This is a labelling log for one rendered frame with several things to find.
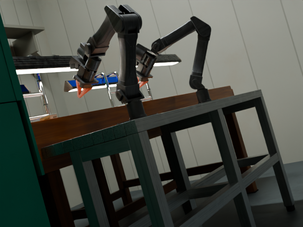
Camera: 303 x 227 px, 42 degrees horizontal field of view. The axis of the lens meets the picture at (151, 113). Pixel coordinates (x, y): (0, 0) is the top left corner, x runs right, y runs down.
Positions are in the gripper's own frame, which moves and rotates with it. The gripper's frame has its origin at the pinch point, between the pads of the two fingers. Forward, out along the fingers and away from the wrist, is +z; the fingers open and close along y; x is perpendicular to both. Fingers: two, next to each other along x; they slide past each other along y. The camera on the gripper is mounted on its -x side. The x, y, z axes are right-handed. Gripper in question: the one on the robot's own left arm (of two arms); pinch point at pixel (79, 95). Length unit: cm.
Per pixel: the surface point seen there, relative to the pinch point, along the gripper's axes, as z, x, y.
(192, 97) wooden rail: -1, 16, -80
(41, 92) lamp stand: 21.0, -32.8, -12.4
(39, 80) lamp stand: 16.8, -37.2, -12.7
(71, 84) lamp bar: 43, -66, -74
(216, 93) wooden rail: 0, 16, -113
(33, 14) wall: 79, -261, -201
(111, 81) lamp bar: 43, -65, -117
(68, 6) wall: 50, -224, -214
